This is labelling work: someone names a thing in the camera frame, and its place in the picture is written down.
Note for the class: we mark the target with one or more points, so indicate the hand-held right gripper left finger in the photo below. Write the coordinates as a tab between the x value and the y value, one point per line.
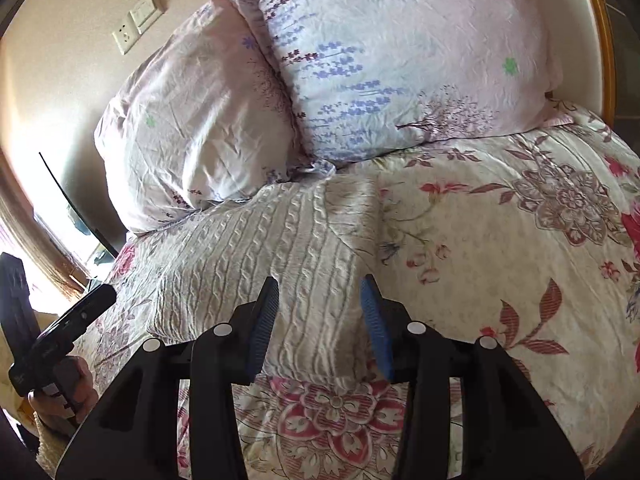
260	330

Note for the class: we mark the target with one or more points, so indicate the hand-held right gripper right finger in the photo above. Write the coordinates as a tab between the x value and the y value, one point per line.
375	330

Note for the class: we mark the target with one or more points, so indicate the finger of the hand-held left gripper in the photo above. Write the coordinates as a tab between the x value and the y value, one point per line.
80	312

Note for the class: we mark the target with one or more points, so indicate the person's left hand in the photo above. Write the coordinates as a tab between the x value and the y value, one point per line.
87	390

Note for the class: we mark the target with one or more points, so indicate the brown curtain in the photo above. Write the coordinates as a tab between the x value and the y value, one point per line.
35	250

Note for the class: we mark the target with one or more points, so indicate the cream fluffy cloth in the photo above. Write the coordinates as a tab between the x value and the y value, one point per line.
50	447

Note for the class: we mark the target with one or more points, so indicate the black flat screen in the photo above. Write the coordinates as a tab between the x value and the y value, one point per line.
80	205

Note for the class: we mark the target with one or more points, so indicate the floral bed sheet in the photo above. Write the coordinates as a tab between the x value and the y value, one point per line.
500	240

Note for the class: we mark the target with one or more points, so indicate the pale pink floral pillow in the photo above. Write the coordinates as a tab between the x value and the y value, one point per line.
200	120

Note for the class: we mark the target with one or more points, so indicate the large floral lavender pillow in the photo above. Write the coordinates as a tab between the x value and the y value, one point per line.
390	50

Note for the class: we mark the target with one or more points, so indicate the wooden headboard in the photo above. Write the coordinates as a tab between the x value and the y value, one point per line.
605	35

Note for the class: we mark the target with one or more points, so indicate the white wall socket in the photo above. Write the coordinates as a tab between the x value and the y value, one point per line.
126	35

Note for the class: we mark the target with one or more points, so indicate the white wall switch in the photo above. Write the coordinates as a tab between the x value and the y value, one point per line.
146	10

